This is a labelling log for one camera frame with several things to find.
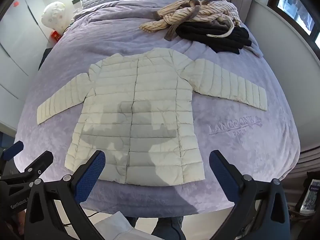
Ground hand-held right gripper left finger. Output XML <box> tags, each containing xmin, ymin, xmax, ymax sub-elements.
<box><xmin>24</xmin><ymin>150</ymin><xmax>106</xmax><ymax>240</ymax></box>

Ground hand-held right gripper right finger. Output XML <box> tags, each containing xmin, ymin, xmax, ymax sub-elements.
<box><xmin>209</xmin><ymin>150</ymin><xmax>292</xmax><ymax>240</ymax></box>

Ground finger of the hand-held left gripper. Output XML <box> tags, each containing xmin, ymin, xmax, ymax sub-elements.
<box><xmin>14</xmin><ymin>150</ymin><xmax>54</xmax><ymax>183</ymax></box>
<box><xmin>0</xmin><ymin>141</ymin><xmax>24</xmax><ymax>161</ymax></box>

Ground cream quilted puffer jacket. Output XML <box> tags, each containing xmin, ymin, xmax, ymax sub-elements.
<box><xmin>37</xmin><ymin>47</ymin><xmax>268</xmax><ymax>187</ymax></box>

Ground lavender plush bed blanket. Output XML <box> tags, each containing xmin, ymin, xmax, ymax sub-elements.
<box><xmin>15</xmin><ymin>0</ymin><xmax>300</xmax><ymax>218</ymax></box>

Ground white cloth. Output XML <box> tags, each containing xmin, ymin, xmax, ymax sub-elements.
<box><xmin>94</xmin><ymin>211</ymin><xmax>137</xmax><ymax>240</ymax></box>

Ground person's legs in jeans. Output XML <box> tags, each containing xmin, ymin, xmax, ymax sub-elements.
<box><xmin>125</xmin><ymin>215</ymin><xmax>188</xmax><ymax>240</ymax></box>

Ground printed book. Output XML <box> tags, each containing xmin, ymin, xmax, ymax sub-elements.
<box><xmin>298</xmin><ymin>179</ymin><xmax>320</xmax><ymax>215</ymax></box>

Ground white wardrobe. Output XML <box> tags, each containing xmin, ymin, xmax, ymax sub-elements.
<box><xmin>0</xmin><ymin>0</ymin><xmax>52</xmax><ymax>130</ymax></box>

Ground black folded garment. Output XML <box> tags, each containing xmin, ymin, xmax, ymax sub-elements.
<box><xmin>175</xmin><ymin>21</ymin><xmax>252</xmax><ymax>55</ymax></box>

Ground white dotted plush toy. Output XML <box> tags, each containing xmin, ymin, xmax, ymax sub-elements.
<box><xmin>41</xmin><ymin>1</ymin><xmax>66</xmax><ymax>34</ymax></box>

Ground cream striped garment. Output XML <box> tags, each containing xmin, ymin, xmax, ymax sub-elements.
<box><xmin>139</xmin><ymin>0</ymin><xmax>235</xmax><ymax>41</ymax></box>

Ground dark framed window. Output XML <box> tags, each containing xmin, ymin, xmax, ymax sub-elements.
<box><xmin>267</xmin><ymin>0</ymin><xmax>320</xmax><ymax>49</ymax></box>

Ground black cable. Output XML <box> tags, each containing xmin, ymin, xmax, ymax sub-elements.
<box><xmin>62</xmin><ymin>210</ymin><xmax>101</xmax><ymax>227</ymax></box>

